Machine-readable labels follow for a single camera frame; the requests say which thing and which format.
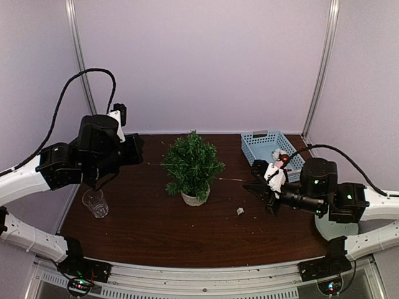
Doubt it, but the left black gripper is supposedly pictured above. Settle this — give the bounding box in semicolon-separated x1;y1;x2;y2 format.
87;132;144;182

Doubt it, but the copper wire light string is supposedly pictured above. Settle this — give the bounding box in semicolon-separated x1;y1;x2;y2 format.
146;161;250;182

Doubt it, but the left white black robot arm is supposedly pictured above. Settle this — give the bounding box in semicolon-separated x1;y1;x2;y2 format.
1;111;144;277

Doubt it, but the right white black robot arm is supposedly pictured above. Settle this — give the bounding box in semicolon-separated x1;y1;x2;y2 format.
243;158;398;275

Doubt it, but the small green christmas tree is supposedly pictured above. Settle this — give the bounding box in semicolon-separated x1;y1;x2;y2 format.
162;130;225;202

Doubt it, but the white tree pot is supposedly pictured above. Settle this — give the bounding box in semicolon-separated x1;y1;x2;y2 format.
181;188;210;207

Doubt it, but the white fluffy ornament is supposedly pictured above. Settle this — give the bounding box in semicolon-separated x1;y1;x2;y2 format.
272;148;287;160

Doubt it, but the red bauble ornament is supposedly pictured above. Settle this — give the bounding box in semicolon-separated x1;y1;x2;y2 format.
279;154;290;164

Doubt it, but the blue plastic basket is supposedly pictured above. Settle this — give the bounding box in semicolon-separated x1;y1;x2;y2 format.
241;131;305;183

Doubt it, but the clear drinking glass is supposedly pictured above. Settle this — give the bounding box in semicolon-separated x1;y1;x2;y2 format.
82;189;109;219

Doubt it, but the pale green floral plate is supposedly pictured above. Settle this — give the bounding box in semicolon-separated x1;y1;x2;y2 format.
314;214;359;241

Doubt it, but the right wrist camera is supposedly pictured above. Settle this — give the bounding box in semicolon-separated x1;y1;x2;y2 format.
264;163;286;199

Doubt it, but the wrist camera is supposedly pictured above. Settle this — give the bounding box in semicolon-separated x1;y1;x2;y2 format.
107;103;127;143
264;163;286;199

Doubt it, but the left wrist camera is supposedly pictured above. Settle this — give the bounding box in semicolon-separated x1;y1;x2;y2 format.
107;103;127;143

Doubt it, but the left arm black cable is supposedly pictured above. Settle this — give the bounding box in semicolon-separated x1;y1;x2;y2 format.
12;68;117;172

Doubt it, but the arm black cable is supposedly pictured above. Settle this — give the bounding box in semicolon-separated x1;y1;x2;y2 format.
12;68;117;172
286;143;390;197

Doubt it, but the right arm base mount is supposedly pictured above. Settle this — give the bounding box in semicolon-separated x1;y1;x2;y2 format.
298;257;352;297

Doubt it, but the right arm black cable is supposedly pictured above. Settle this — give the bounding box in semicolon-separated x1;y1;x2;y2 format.
286;143;390;197

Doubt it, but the front aluminium rail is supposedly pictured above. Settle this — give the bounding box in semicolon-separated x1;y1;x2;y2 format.
24;239;387;299

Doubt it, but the left aluminium frame post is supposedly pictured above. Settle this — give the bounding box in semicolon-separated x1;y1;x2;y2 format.
65;0;97;115

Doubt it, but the aluminium frame post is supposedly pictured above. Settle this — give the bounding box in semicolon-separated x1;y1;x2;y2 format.
301;0;340;140
65;0;97;115

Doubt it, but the right aluminium frame post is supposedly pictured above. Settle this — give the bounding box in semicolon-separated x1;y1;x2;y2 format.
301;0;340;140

